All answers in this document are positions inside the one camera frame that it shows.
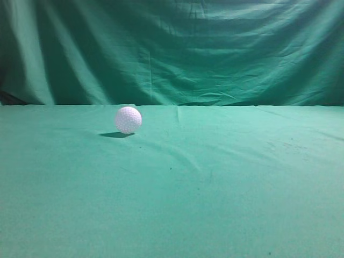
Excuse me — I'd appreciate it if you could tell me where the white dimpled golf ball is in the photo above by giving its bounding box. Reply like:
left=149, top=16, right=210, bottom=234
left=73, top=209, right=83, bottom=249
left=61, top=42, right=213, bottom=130
left=114, top=106, right=142, bottom=134

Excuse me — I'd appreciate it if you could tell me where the green backdrop curtain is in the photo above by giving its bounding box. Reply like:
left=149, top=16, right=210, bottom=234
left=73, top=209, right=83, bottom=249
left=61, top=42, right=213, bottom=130
left=1, top=1, right=343, bottom=106

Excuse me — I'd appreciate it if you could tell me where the green table cloth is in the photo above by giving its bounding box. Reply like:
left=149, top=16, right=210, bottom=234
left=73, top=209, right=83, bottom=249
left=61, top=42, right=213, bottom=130
left=1, top=105, right=343, bottom=257

